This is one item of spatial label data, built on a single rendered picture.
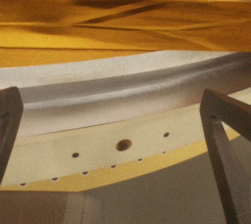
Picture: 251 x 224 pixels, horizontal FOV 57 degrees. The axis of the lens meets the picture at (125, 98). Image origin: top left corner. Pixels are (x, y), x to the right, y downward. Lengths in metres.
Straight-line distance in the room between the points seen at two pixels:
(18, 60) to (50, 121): 0.06
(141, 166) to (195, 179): 0.09
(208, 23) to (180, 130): 0.10
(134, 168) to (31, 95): 0.14
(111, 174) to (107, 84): 0.11
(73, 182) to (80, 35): 0.16
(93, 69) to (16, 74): 0.06
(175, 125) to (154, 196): 0.13
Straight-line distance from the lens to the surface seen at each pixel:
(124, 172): 0.28
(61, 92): 0.23
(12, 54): 0.23
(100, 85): 0.23
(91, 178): 0.28
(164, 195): 0.32
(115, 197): 0.30
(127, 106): 0.21
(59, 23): 0.21
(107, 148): 0.20
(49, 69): 0.20
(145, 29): 0.21
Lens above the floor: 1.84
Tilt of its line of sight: 36 degrees down
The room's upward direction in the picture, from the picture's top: 2 degrees clockwise
